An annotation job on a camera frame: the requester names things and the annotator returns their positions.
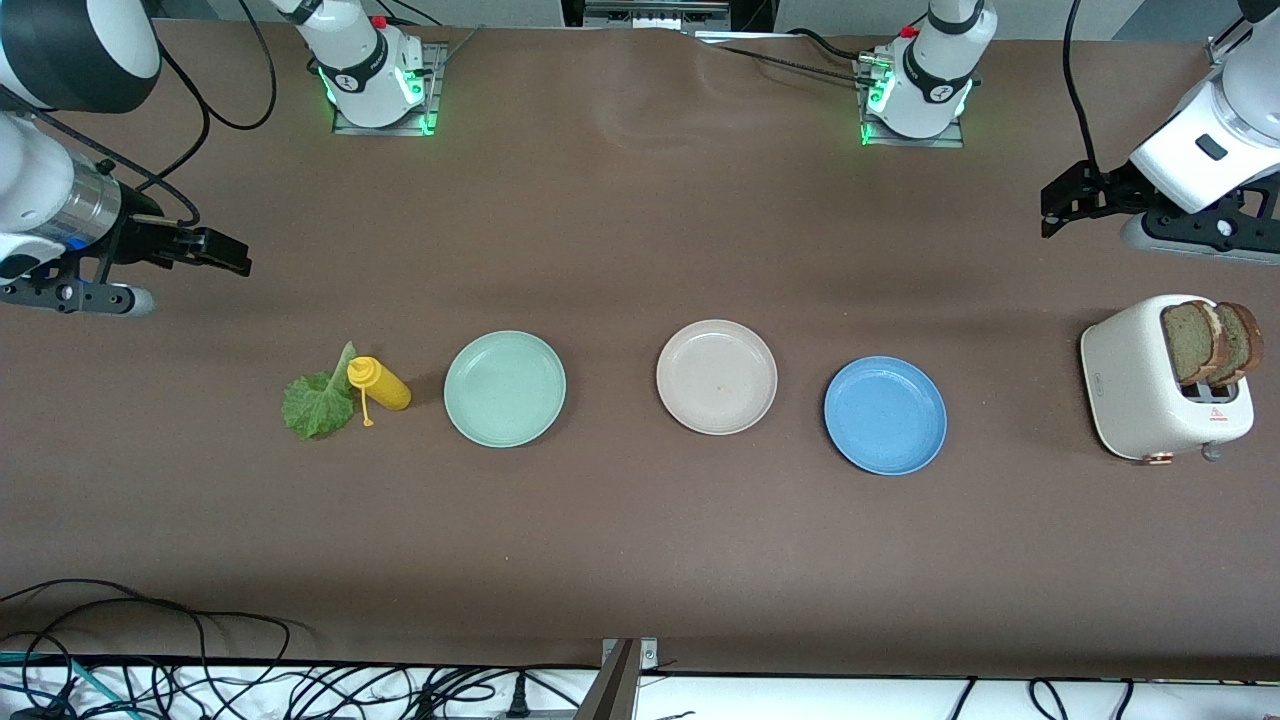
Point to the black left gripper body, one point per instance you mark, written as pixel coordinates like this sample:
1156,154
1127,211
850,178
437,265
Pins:
1117,190

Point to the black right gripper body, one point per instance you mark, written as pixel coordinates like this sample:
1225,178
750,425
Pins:
143,242

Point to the brown bread slice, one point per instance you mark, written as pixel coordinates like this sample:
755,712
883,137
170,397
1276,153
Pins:
1245,345
1188,340

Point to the green lettuce leaf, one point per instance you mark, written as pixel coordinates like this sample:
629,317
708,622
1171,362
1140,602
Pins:
315,405

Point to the yellow mustard squeeze bottle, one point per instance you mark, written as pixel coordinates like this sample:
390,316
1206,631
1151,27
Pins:
385,385

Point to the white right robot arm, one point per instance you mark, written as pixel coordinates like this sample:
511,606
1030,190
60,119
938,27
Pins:
30,170

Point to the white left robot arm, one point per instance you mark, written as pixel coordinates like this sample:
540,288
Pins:
935,90

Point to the blue plate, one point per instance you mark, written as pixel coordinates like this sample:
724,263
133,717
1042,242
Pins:
885,415

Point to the mint green plate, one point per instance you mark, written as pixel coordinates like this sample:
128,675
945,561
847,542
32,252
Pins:
505,390

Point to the beige plate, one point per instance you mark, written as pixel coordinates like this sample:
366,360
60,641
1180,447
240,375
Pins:
716,378

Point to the white toaster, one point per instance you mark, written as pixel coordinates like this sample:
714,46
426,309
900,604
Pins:
1130,390

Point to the black equipment rack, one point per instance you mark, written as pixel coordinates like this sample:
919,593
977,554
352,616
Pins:
750,12

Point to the black power plug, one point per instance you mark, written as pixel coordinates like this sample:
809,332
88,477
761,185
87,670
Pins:
518,700

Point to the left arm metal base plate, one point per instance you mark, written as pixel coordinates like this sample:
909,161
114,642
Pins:
915,143

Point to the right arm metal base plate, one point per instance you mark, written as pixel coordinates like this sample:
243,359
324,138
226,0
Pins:
385,131

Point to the aluminium profile post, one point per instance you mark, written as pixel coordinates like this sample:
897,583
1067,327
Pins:
618,690

